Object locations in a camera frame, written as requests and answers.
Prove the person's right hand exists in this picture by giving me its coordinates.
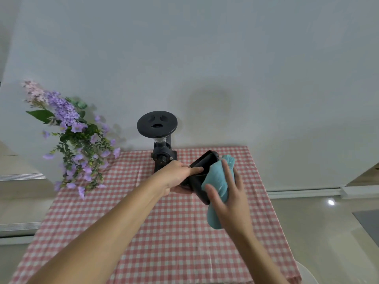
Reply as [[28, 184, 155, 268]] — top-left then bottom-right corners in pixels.
[[204, 158, 255, 234]]

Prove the person's left hand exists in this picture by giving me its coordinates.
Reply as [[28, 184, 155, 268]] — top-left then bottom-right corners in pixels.
[[153, 160, 205, 196]]

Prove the black plastic grinder container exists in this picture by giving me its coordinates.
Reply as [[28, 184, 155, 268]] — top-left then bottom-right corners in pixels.
[[180, 150, 221, 206]]

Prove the light blue cleaning cloth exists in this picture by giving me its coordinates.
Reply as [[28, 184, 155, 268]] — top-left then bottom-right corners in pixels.
[[202, 154, 236, 231]]

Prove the person's right forearm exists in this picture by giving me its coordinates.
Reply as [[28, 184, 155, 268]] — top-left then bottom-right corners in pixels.
[[226, 228, 289, 284]]

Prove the person's left forearm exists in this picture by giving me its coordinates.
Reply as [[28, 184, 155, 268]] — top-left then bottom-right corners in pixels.
[[27, 173, 171, 284]]

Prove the red checked tablecloth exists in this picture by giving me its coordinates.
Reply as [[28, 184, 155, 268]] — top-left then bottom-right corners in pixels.
[[9, 146, 303, 284]]

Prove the black coffee grinder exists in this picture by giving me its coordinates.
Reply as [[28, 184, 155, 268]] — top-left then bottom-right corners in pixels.
[[136, 110, 179, 175]]

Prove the white baseboard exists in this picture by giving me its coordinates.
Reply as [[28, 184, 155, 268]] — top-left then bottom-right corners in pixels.
[[266, 184, 379, 200]]

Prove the purple artificial flower bouquet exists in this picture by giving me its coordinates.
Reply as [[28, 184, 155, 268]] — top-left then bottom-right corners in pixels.
[[21, 80, 121, 200]]

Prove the white round stool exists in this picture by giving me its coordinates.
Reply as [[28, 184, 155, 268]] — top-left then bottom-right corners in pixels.
[[296, 261, 320, 284]]

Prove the grey floor mat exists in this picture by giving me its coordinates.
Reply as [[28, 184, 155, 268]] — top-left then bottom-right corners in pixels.
[[351, 209, 379, 245]]

